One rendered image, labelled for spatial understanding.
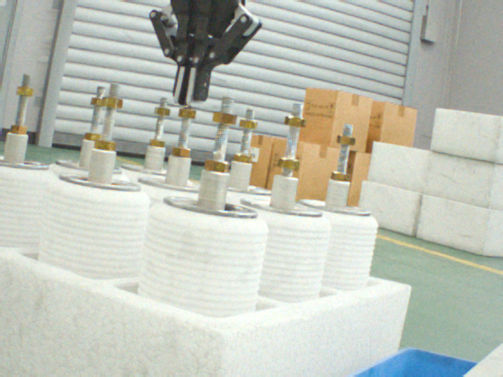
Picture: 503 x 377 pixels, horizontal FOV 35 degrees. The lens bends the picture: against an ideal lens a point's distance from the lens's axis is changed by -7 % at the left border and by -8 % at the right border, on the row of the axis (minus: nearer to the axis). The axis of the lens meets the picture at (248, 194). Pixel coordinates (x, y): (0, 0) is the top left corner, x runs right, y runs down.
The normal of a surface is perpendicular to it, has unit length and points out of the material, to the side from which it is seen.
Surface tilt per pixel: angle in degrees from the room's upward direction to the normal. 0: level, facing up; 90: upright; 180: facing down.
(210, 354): 90
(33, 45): 90
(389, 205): 90
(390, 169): 90
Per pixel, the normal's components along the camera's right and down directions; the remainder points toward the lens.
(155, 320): -0.50, -0.02
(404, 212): -0.85, -0.10
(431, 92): 0.50, 0.15
